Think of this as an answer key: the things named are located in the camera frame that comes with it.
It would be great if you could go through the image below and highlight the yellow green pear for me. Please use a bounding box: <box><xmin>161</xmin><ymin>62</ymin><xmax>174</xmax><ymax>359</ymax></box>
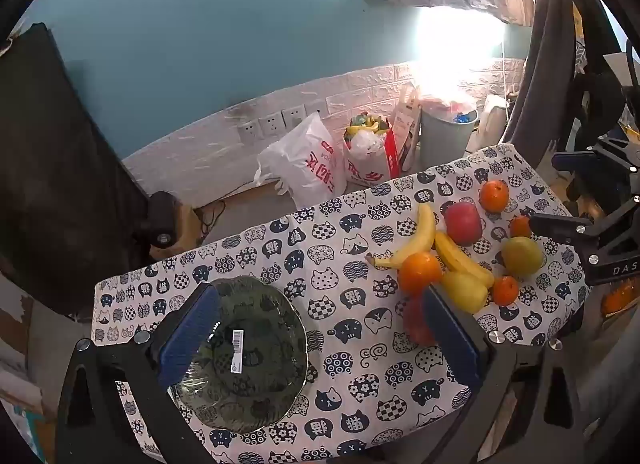
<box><xmin>501</xmin><ymin>236</ymin><xmax>544</xmax><ymax>277</ymax></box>

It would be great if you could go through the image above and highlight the grey trash bin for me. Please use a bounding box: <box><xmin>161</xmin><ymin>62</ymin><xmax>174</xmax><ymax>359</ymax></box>
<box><xmin>419</xmin><ymin>99</ymin><xmax>480</xmax><ymax>170</ymax></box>

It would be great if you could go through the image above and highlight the red and white trash bag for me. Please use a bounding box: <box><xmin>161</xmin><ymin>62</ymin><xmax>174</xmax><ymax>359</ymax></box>
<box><xmin>342</xmin><ymin>116</ymin><xmax>401</xmax><ymax>190</ymax></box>

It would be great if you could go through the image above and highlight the black speaker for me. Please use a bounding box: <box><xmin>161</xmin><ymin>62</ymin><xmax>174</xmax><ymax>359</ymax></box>
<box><xmin>144</xmin><ymin>191</ymin><xmax>181</xmax><ymax>247</ymax></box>

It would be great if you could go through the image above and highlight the black cable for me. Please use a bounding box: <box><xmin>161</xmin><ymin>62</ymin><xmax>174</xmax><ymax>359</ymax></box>
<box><xmin>199</xmin><ymin>200</ymin><xmax>227</xmax><ymax>236</ymax></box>

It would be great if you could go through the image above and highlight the yellow banana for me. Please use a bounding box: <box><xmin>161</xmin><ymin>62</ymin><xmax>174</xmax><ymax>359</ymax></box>
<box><xmin>434</xmin><ymin>230</ymin><xmax>496</xmax><ymax>289</ymax></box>
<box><xmin>365</xmin><ymin>202</ymin><xmax>437</xmax><ymax>270</ymax></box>

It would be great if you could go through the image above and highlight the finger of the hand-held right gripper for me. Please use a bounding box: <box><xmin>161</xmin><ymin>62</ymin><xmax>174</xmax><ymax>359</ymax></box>
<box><xmin>529</xmin><ymin>198</ymin><xmax>640</xmax><ymax>246</ymax></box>
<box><xmin>551</xmin><ymin>136</ymin><xmax>640</xmax><ymax>176</ymax></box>

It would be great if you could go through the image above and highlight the small orange round object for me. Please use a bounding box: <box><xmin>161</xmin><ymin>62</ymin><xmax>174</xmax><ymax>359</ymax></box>
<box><xmin>602</xmin><ymin>281</ymin><xmax>640</xmax><ymax>317</ymax></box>

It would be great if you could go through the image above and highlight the red apple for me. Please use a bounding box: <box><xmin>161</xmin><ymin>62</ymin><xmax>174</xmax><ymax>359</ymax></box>
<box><xmin>402</xmin><ymin>294</ymin><xmax>438</xmax><ymax>347</ymax></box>
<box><xmin>444</xmin><ymin>201</ymin><xmax>484</xmax><ymax>246</ymax></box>

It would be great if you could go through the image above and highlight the dark green glass plate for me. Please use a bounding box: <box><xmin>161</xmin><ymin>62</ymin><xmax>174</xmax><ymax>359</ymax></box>
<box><xmin>170</xmin><ymin>275</ymin><xmax>308</xmax><ymax>435</ymax></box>

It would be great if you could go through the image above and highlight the white plastic bag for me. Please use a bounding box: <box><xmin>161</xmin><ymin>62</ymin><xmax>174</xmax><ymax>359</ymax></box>
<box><xmin>254</xmin><ymin>112</ymin><xmax>348</xmax><ymax>210</ymax></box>

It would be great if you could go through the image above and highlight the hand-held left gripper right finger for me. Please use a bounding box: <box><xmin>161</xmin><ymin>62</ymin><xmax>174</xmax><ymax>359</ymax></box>
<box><xmin>415</xmin><ymin>284</ymin><xmax>583</xmax><ymax>464</ymax></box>

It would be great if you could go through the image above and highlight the cat print tablecloth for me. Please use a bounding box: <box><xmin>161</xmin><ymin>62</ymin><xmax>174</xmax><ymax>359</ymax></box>
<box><xmin>91</xmin><ymin>143</ymin><xmax>593</xmax><ymax>464</ymax></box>

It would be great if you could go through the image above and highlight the black hanging cloth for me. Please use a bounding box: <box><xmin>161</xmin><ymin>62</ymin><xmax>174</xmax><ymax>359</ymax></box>
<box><xmin>0</xmin><ymin>21</ymin><xmax>151</xmax><ymax>315</ymax></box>

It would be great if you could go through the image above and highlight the large orange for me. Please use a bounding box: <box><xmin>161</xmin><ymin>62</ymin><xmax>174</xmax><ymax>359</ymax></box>
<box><xmin>479</xmin><ymin>179</ymin><xmax>510</xmax><ymax>212</ymax></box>
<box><xmin>397</xmin><ymin>251</ymin><xmax>444</xmax><ymax>296</ymax></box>

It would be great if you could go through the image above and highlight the white paper bag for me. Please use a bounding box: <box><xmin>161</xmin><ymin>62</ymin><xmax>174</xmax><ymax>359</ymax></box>
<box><xmin>390</xmin><ymin>84</ymin><xmax>423</xmax><ymax>172</ymax></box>

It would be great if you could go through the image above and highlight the yellow-green mango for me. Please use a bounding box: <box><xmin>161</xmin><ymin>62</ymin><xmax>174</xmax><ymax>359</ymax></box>
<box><xmin>440</xmin><ymin>271</ymin><xmax>489</xmax><ymax>315</ymax></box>

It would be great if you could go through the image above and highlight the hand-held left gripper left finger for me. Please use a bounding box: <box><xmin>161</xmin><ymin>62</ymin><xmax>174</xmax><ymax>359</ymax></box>
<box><xmin>57</xmin><ymin>283</ymin><xmax>223</xmax><ymax>464</ymax></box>

